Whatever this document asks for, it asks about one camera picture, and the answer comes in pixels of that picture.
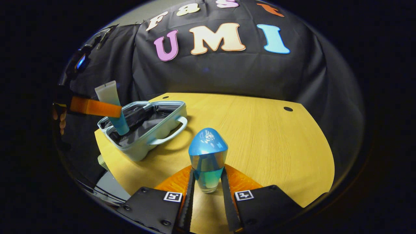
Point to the light blue suitcase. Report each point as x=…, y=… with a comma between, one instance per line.
x=149, y=143

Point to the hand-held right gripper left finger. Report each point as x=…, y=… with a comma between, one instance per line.
x=188, y=201

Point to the cream plastic box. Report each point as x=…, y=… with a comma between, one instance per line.
x=102, y=162

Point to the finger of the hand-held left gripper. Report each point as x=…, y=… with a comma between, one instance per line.
x=97, y=108

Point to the teal and white cosmetic tube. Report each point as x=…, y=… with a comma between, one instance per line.
x=109, y=92

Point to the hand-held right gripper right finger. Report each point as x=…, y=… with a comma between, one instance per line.
x=227, y=201

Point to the blue cone-capped bottle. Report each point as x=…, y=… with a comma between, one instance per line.
x=208, y=146

